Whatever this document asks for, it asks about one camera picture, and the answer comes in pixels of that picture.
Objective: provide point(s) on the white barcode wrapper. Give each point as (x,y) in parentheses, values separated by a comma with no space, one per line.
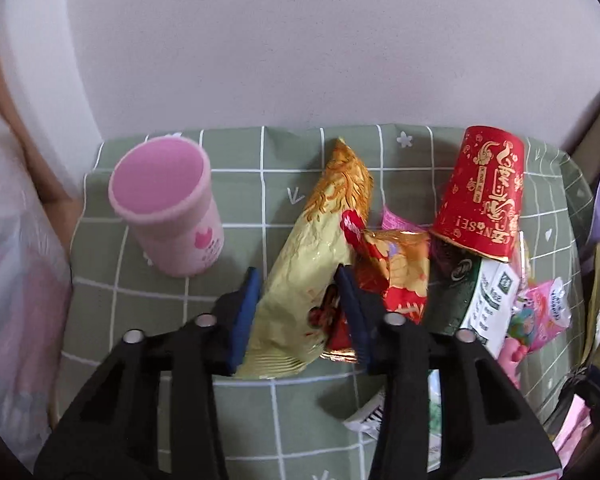
(367,415)

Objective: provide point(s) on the gold snack bag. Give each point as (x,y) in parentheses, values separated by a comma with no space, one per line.
(300,240)

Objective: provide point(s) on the green checked tablecloth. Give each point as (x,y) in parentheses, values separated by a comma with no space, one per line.
(300,425)

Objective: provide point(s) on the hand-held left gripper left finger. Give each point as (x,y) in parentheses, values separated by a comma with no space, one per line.
(245,310)

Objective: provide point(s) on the pink cup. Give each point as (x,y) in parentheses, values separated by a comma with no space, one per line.
(170,210)

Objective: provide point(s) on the magenta wrapper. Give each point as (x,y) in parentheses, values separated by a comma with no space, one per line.
(395,220)

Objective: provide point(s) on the white plastic bag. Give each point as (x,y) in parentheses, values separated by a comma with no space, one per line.
(15,310)

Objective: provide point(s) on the white and green packet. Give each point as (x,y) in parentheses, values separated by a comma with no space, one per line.
(434,425)

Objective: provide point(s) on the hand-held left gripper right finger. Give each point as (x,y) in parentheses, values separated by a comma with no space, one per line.
(352,310)

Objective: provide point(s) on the pink drink packet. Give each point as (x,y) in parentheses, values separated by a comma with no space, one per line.
(540,310)

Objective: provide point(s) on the red and gold snack wrapper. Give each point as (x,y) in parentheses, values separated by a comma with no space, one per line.
(400,270)

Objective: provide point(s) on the red paper cup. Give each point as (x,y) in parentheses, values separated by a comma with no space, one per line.
(480,195)

